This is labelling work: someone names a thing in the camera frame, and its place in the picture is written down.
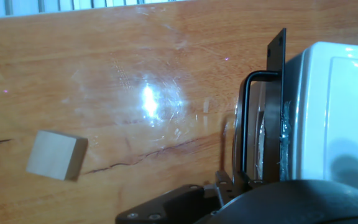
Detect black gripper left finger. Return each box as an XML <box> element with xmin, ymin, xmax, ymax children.
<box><xmin>115</xmin><ymin>170</ymin><xmax>239</xmax><ymax>224</ymax></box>

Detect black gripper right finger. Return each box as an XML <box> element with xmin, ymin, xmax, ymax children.
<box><xmin>247</xmin><ymin>179</ymin><xmax>273</xmax><ymax>189</ymax></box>

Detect black metal drawer handle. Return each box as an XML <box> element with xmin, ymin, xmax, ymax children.
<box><xmin>232</xmin><ymin>27</ymin><xmax>306</xmax><ymax>187</ymax></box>

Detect small wooden cube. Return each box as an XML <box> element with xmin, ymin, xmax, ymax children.
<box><xmin>25</xmin><ymin>129</ymin><xmax>89</xmax><ymax>182</ymax></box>

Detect white drawer cabinet housing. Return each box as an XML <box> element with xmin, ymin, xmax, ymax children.
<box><xmin>301</xmin><ymin>41</ymin><xmax>358</xmax><ymax>197</ymax></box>

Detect glossy wooden board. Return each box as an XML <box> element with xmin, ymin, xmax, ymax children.
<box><xmin>0</xmin><ymin>0</ymin><xmax>358</xmax><ymax>224</ymax></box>

